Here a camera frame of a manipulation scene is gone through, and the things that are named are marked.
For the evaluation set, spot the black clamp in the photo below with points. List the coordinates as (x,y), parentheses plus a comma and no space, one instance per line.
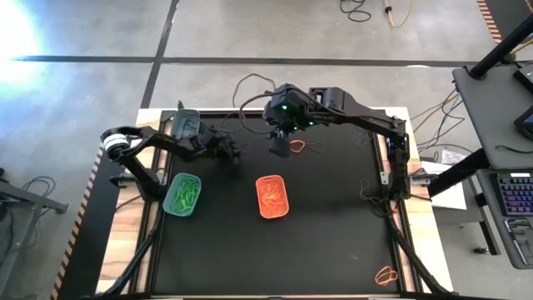
(180,105)

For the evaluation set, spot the black desk device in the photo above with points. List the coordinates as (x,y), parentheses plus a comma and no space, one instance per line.
(520,233)

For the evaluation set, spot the black pole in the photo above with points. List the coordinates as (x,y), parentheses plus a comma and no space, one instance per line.
(499,50)

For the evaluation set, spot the small black floor item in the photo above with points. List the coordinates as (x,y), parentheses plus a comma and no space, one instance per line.
(481,250)

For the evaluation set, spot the black screen device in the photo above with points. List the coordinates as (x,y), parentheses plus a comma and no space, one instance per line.
(526,79)

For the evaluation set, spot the orange rubber bands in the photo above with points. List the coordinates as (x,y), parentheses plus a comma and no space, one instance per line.
(272,198)

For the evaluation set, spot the teal plastic basket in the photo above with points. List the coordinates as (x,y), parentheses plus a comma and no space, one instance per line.
(168,204)

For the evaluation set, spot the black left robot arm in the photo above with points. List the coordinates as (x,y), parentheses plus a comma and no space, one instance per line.
(166,141)

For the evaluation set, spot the grey keyboard desk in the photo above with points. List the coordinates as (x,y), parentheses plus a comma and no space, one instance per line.
(491,225)

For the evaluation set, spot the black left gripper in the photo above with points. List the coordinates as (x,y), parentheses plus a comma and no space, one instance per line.
(214,143)

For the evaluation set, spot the orange plastic basket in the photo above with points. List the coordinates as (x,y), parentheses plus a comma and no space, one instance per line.
(259,204)

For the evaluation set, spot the black tablet screen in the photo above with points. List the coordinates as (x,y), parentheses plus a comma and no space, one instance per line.
(525,123)

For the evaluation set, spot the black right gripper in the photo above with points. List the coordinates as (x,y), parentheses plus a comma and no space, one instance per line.
(291,106)

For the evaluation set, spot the black mat with striped edge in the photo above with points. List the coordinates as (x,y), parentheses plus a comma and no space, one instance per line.
(83,250)
(512,12)

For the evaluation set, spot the black rubber bands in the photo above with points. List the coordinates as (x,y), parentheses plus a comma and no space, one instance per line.
(190,124)

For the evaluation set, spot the slate blue plastic basket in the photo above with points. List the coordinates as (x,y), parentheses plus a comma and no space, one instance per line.
(178,121)

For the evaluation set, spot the white paper sheet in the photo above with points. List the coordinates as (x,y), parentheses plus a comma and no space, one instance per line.
(451,200)

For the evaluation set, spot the grey metal stand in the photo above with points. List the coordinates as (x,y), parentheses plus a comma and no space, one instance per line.
(37,200)

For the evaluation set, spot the grey mount plate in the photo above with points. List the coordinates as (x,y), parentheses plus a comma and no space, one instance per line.
(384,178)

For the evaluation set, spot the grey side desk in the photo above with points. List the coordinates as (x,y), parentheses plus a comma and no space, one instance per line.
(491,116)

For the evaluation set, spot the green rubber bands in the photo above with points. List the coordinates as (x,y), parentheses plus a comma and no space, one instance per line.
(185,193)

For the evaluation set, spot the backlit keyboard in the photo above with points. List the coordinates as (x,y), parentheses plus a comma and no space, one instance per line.
(516,193)

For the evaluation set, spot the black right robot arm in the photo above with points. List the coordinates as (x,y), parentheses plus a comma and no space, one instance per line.
(366,116)

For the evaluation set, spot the orange rubber band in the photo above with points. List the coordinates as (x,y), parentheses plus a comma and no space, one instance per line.
(296,146)
(385,276)

